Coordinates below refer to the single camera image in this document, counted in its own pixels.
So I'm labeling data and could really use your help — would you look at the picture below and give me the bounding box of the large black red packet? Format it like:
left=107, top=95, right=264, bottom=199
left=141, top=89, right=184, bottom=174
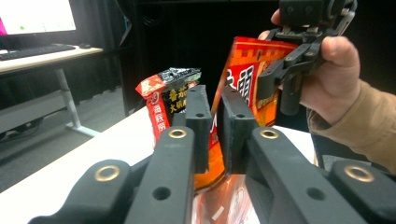
left=134, top=67, right=203, bottom=147

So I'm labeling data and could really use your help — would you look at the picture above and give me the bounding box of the white table mat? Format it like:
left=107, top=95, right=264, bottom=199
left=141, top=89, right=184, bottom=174
left=0, top=106, right=317, bottom=224

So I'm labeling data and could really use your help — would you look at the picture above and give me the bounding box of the computer monitor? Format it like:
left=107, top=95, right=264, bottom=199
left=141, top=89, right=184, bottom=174
left=0, top=0, right=77, bottom=36

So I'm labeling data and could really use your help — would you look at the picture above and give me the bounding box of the black curtain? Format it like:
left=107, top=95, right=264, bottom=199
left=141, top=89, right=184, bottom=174
left=69, top=0, right=396, bottom=125

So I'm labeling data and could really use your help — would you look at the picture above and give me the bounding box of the black keyboard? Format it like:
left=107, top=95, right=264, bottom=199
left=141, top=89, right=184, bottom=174
left=0, top=44, right=77, bottom=62

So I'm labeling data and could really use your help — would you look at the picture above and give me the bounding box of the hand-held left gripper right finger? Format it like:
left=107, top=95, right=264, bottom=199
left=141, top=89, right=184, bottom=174
left=218, top=86, right=368, bottom=224

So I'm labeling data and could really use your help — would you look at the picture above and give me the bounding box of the orange soup base packet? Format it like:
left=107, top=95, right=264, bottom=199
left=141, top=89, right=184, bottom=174
left=191, top=36, right=299, bottom=224

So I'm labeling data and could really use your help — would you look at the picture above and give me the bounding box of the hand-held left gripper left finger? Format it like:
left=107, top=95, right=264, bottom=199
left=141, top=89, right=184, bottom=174
left=124, top=84, right=213, bottom=224

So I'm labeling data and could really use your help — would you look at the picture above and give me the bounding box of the desk with white metal legs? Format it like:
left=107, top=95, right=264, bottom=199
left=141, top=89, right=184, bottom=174
left=0, top=46, right=105, bottom=138

